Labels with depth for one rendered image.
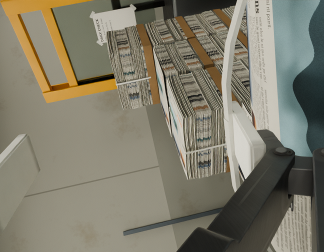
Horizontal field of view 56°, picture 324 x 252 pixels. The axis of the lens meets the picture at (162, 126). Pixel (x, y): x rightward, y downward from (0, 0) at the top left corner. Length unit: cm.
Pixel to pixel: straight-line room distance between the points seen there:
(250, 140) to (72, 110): 347
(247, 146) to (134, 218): 322
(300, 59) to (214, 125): 99
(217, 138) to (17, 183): 107
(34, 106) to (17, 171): 354
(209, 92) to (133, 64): 56
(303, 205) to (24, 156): 19
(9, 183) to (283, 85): 18
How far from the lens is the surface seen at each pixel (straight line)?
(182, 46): 155
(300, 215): 25
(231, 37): 19
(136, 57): 162
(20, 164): 21
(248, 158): 16
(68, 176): 348
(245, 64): 139
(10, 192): 20
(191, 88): 125
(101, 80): 232
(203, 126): 116
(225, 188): 343
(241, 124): 18
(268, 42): 23
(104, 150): 343
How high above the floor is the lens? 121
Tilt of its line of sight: 4 degrees down
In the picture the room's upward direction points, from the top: 102 degrees counter-clockwise
